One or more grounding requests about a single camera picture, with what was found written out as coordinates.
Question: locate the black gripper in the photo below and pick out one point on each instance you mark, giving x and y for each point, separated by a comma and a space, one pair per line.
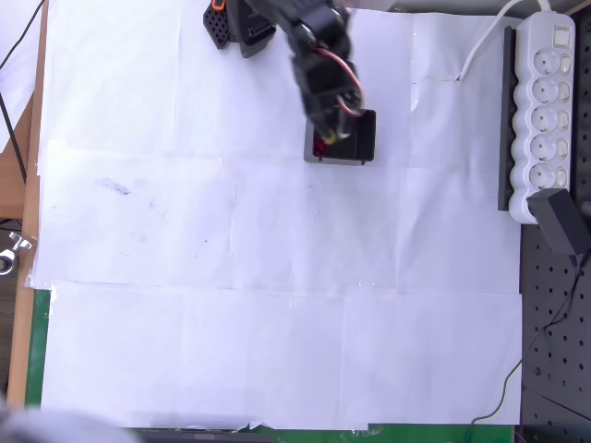
324, 121

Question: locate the green cutting mat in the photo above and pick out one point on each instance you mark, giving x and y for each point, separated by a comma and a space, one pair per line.
37, 346

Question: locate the black power adapter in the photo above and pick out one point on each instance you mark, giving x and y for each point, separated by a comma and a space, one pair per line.
558, 221

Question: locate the black orange robot base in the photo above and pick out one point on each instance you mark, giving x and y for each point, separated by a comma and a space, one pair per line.
217, 27

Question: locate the white paper table cover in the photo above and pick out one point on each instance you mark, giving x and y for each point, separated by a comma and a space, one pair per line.
277, 277

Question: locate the black open box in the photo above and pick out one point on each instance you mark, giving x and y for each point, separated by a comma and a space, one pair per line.
367, 138

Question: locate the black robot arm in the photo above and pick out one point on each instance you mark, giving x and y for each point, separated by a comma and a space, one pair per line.
318, 27

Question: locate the metal clamp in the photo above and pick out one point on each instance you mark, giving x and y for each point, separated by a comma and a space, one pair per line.
14, 251

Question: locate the blurred grey object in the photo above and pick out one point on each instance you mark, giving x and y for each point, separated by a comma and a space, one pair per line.
46, 427

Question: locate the red pieces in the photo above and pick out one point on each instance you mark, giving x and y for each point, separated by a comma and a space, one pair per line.
318, 147

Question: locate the white power strip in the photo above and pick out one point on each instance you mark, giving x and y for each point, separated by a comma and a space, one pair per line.
545, 115

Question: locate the black pegboard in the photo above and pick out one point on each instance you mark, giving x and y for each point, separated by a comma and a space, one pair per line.
554, 369

